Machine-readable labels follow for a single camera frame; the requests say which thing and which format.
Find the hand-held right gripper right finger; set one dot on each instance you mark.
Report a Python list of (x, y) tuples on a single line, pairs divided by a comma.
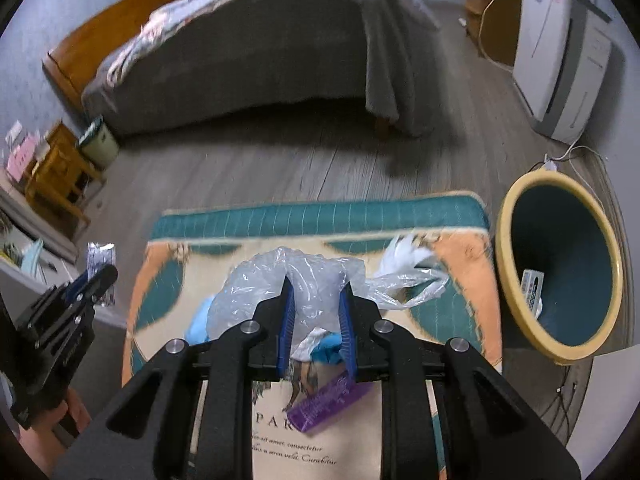
[(347, 335)]

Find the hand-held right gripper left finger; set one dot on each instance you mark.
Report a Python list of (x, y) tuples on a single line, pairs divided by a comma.
[(286, 340)]

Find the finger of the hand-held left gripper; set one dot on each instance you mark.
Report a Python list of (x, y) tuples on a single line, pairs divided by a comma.
[(75, 287), (102, 277)]

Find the silver foil packet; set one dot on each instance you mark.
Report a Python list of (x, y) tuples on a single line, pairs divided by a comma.
[(100, 255)]

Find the clear plastic bag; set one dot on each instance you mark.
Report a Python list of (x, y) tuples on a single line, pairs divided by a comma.
[(265, 280)]

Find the purple packet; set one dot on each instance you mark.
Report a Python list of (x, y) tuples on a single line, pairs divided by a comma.
[(325, 405)]

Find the blue face mask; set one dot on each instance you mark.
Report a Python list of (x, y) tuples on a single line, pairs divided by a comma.
[(197, 325), (325, 352)]

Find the white green medicine box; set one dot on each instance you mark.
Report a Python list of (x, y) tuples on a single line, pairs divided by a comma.
[(532, 287)]

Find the teal bin with yellow rim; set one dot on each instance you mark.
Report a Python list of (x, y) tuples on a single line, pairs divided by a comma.
[(565, 240)]

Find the person's left hand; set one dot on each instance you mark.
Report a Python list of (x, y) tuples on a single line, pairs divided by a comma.
[(50, 440)]

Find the white shelf unit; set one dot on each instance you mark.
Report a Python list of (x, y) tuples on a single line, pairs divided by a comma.
[(50, 280)]

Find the printed teal orange rug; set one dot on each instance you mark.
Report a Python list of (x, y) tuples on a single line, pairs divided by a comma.
[(210, 260)]

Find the wooden nightstand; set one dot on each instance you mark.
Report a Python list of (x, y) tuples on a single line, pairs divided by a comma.
[(55, 160)]

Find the small pale green bin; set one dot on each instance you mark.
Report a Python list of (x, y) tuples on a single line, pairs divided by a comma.
[(102, 145)]

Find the pink box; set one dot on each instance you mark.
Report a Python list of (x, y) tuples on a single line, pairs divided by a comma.
[(22, 160)]

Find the wooden bed headboard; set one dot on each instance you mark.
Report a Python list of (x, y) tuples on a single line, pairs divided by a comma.
[(100, 35)]

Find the white panelled door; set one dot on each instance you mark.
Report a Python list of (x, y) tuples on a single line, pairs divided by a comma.
[(600, 400)]

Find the bed with grey cover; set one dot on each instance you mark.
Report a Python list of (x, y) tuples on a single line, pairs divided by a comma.
[(275, 60)]

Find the white air purifier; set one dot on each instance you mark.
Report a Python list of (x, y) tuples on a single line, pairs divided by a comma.
[(545, 60)]

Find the wooden cabinet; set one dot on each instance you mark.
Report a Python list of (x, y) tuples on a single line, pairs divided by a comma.
[(500, 25)]

